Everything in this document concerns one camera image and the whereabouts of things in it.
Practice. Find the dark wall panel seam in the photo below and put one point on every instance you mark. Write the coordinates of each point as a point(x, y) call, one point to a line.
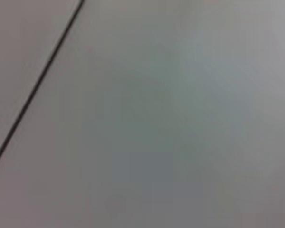
point(38, 86)

